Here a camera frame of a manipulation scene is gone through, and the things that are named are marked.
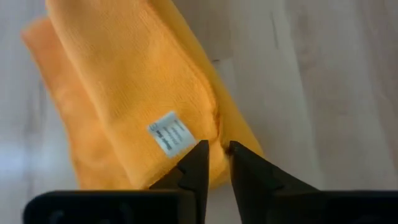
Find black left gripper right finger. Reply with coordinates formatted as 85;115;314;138
228;140;326;224

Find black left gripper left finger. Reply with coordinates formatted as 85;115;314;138
149;139;210;224

